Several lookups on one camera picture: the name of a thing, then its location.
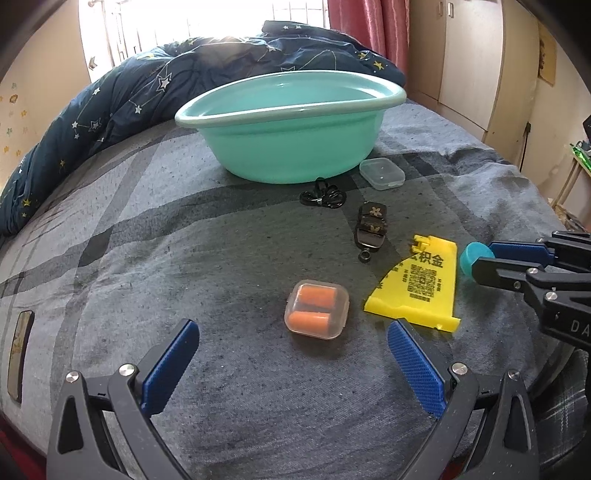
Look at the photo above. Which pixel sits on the smartphone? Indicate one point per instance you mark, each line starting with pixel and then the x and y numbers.
pixel 21 355

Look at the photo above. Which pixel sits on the yellow plastic card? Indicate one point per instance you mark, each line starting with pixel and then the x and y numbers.
pixel 422 286

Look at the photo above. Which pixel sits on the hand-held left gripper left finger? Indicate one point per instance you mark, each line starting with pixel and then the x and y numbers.
pixel 171 364

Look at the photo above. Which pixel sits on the black earphones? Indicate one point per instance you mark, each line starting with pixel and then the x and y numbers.
pixel 330 198

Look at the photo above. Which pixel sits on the small clear plastic box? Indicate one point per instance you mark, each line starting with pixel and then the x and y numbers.
pixel 382 173

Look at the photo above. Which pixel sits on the metal window railing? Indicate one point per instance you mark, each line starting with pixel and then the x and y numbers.
pixel 120 32

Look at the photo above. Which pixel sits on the beige wardrobe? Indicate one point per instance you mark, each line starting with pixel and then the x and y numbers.
pixel 461 60

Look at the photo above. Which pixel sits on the grey plaid cloth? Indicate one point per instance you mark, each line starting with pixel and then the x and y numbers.
pixel 563 415

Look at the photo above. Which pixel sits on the grey plaid bed sheet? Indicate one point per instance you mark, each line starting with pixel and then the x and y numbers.
pixel 184 254

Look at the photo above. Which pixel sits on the clear case with orange earplugs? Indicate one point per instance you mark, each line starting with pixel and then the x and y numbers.
pixel 316 311

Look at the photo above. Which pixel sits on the small teal round container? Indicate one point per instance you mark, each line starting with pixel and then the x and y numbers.
pixel 473 257

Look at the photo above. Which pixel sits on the teal plastic basin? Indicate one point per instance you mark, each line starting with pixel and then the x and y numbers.
pixel 286 147

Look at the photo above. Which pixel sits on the navy star-print blanket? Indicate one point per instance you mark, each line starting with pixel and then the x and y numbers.
pixel 115 101

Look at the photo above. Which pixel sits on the wall stickers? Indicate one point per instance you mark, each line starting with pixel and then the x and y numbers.
pixel 11 120

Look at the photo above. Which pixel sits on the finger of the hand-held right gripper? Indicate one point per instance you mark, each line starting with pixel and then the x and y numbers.
pixel 519 252
pixel 498 272

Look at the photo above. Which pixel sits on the brown key case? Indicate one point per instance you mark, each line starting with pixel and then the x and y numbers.
pixel 371 226

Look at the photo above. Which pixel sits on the wall poster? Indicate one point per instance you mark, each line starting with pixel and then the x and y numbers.
pixel 547 53

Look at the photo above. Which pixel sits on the pink curtain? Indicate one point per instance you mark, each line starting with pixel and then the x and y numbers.
pixel 369 27

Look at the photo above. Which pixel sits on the green packet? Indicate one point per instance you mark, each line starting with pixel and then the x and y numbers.
pixel 581 154

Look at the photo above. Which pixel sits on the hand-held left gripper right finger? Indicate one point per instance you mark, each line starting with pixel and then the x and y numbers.
pixel 415 364

